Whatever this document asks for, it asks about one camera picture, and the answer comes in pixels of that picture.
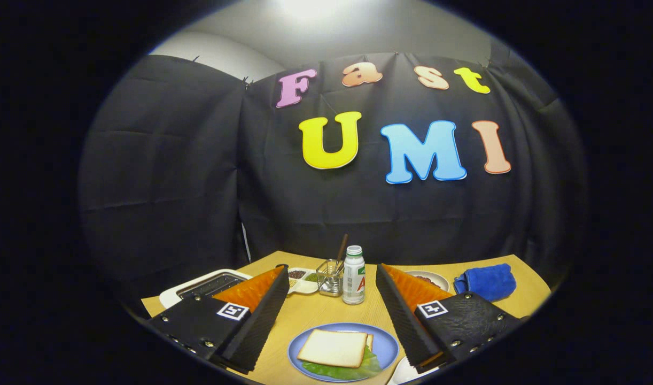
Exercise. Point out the brown wooden chopstick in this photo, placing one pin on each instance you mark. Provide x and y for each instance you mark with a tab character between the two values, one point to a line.
341	248

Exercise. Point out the beige round plate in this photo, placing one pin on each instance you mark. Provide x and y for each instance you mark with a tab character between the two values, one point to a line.
438	278

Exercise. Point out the white drink bottle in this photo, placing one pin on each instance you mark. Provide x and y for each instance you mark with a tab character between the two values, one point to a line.
354	278

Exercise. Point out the clear utensil holder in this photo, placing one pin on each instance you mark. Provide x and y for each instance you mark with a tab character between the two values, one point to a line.
330	283

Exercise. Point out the toasted bread slice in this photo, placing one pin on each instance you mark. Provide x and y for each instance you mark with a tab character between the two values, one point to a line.
332	347

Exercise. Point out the black backdrop cloth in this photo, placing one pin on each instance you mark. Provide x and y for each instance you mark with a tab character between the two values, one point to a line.
198	176

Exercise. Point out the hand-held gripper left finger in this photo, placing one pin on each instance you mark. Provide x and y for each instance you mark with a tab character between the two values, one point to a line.
262	321

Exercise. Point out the white toaster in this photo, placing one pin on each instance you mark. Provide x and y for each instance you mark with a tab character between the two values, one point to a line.
169	297

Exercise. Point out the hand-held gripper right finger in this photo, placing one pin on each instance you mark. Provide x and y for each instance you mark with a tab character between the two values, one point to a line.
401	321

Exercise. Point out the blue folded towel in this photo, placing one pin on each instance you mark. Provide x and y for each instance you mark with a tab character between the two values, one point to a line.
487	283

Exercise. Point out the white square plate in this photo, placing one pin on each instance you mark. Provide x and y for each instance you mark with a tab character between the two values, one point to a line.
406	374

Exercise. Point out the large brown meat piece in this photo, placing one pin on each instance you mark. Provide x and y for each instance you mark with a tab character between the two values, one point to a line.
427	280

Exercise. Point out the white divided condiment dish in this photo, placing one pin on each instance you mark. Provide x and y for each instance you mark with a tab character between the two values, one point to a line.
305	287

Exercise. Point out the blue round plate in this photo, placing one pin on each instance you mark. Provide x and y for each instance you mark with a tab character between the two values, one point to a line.
385	345

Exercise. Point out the green lettuce leaf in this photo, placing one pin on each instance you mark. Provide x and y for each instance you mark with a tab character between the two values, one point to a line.
358	371

